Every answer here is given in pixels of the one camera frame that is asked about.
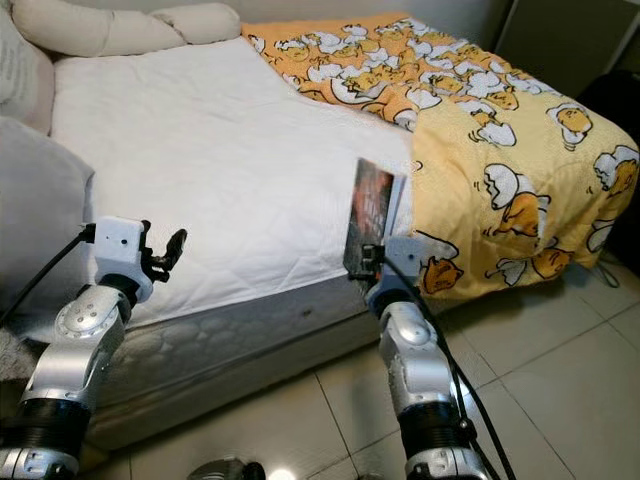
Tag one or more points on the plain grey pillow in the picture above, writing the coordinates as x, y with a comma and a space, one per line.
40, 200

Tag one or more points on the beige long bolster pillow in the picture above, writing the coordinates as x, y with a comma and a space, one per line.
80, 28

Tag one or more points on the silver robot knee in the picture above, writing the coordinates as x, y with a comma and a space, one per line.
225, 470

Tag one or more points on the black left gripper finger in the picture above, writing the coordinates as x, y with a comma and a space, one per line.
176, 246
148, 240

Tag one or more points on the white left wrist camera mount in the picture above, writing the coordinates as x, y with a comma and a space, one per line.
115, 250

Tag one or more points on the grey printed lettered pillow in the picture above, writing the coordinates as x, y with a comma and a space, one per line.
20, 80

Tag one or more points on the yellow cartoon print blanket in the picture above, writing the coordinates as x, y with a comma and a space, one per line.
490, 150

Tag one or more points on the grey bed base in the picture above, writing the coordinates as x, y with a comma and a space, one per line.
240, 400

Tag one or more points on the white quilted mattress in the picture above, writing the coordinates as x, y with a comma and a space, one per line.
220, 150

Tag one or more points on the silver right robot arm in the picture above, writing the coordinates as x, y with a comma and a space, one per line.
410, 350

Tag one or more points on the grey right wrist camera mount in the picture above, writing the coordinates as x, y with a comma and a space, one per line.
402, 260

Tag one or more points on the dark book with red cover art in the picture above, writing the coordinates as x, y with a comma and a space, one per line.
370, 200

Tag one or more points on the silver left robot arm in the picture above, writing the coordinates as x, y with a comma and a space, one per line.
70, 350

